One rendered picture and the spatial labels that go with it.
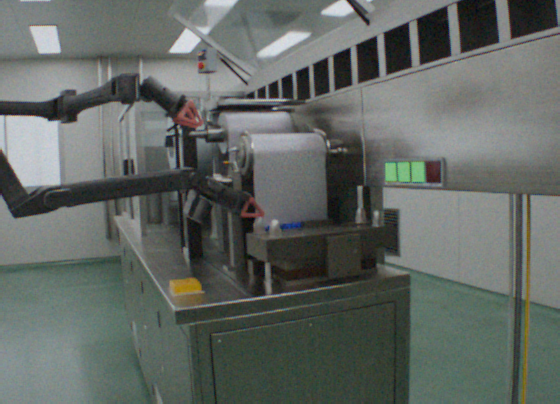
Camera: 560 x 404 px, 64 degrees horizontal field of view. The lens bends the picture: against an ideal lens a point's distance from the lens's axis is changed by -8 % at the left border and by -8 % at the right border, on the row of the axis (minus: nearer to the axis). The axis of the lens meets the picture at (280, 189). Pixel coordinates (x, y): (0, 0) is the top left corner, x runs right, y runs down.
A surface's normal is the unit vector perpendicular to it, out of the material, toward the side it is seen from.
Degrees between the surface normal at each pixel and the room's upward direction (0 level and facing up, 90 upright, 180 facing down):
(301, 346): 90
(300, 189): 90
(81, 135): 90
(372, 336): 90
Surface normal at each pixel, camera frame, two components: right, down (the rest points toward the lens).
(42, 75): 0.38, 0.04
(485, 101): -0.93, 0.06
